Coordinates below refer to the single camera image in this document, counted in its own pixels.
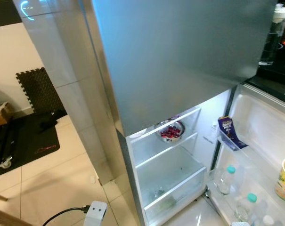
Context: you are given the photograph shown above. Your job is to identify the clear crisper drawer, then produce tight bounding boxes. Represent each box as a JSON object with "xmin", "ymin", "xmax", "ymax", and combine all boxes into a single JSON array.
[{"xmin": 135, "ymin": 146, "xmax": 208, "ymax": 224}]

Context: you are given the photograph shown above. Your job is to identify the tall water bottle white lid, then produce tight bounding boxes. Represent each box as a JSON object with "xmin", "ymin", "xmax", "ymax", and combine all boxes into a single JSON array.
[{"xmin": 259, "ymin": 4, "xmax": 285, "ymax": 66}]

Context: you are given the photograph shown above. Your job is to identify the black induction hob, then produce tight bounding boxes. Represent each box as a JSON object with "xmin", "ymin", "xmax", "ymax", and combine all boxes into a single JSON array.
[{"xmin": 269, "ymin": 38, "xmax": 285, "ymax": 62}]

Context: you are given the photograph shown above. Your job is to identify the clear bottle teal cap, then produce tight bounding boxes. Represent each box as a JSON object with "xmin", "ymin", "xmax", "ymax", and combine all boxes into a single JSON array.
[
  {"xmin": 215, "ymin": 165, "xmax": 237, "ymax": 196},
  {"xmin": 234, "ymin": 193, "xmax": 265, "ymax": 224}
]

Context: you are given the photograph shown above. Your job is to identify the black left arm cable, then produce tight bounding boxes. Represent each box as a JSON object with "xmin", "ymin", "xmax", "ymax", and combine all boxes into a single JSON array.
[{"xmin": 42, "ymin": 205, "xmax": 91, "ymax": 226}]

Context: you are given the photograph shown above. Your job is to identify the purple chocolate box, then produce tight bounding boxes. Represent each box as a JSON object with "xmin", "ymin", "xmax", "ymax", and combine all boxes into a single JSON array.
[{"xmin": 218, "ymin": 116, "xmax": 248, "ymax": 150}]

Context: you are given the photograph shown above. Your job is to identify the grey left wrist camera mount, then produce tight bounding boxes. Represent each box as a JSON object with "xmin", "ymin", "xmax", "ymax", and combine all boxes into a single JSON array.
[{"xmin": 83, "ymin": 201, "xmax": 107, "ymax": 226}]

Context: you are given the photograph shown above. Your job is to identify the silver freezer door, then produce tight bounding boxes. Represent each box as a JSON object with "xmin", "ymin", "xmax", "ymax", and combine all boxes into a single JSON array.
[{"xmin": 81, "ymin": 0, "xmax": 278, "ymax": 138}]

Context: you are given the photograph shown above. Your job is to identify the silver fridge lower door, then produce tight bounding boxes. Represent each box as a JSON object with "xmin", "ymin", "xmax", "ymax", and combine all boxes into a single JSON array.
[{"xmin": 206, "ymin": 84, "xmax": 285, "ymax": 226}]

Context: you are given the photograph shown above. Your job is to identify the black floor mat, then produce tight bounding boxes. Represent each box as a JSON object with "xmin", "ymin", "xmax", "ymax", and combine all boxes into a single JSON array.
[{"xmin": 0, "ymin": 109, "xmax": 67, "ymax": 178}]

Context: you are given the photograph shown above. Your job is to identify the black topped kitchen counter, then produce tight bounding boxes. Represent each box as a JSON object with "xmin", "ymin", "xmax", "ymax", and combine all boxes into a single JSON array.
[{"xmin": 246, "ymin": 28, "xmax": 285, "ymax": 106}]

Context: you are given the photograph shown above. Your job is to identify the green vegetables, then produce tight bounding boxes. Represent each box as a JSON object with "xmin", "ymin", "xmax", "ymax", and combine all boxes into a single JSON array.
[{"xmin": 152, "ymin": 188, "xmax": 178, "ymax": 212}]

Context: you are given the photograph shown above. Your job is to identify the silver fridge body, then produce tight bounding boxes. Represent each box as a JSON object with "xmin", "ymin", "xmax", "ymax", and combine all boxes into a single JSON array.
[{"xmin": 115, "ymin": 87, "xmax": 237, "ymax": 226}]

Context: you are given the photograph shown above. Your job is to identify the black stand white caster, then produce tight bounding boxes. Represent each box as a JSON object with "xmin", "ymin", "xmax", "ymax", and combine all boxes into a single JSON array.
[{"xmin": 0, "ymin": 120, "xmax": 16, "ymax": 170}]

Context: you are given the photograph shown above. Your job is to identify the black foam mat tiles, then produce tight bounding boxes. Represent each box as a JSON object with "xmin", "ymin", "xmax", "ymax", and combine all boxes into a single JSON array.
[{"xmin": 16, "ymin": 67, "xmax": 66, "ymax": 116}]

